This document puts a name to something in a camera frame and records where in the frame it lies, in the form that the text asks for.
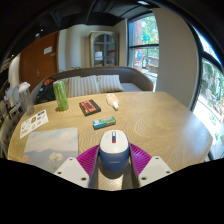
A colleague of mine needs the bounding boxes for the white and orange plastic packet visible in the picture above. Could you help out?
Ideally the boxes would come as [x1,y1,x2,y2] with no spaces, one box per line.
[105,93,121,112]

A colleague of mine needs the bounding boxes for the sky print mouse pad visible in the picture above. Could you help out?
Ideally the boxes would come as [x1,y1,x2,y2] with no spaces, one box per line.
[22,126,80,175]

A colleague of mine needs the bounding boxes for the small green and white box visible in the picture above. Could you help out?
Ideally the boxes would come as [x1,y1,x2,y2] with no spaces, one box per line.
[92,116,117,131]

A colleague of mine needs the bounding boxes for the glass-door wooden cabinet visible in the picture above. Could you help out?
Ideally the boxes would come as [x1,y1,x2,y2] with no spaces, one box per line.
[88,30,120,68]

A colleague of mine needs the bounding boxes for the brown wooden door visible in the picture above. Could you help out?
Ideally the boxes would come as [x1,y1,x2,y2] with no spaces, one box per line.
[18,31,61,93]

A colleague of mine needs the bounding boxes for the clear plastic tumbler with lid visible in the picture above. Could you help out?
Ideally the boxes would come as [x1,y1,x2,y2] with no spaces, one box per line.
[17,81,36,116]

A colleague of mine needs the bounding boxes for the white and blue computer mouse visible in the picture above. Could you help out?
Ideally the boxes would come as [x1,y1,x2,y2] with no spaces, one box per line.
[98,129,131,173]

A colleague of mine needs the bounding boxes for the black and orange backpack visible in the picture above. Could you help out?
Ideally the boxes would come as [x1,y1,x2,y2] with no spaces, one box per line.
[35,77,57,105]

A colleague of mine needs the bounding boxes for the white printed paper sheet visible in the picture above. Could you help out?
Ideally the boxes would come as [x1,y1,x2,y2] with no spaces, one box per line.
[19,109,50,140]

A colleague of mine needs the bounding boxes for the striped cushion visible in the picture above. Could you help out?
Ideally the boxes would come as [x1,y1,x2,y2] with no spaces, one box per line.
[64,75,102,99]
[96,74,125,94]

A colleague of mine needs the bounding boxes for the black box with orange print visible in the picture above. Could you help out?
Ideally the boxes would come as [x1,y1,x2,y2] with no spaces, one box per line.
[78,99,102,117]

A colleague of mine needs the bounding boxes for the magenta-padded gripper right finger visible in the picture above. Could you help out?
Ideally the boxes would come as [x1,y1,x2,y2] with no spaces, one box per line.
[128,142,175,188]

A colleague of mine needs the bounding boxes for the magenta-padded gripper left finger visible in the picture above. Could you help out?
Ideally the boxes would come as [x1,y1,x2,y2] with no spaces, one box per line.
[53,144,101,190]

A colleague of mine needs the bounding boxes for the grey-brown sofa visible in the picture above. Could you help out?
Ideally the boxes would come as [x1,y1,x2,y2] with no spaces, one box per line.
[31,65,155,102]

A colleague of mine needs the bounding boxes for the green drink can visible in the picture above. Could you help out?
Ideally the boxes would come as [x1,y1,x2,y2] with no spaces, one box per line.
[52,79,70,112]

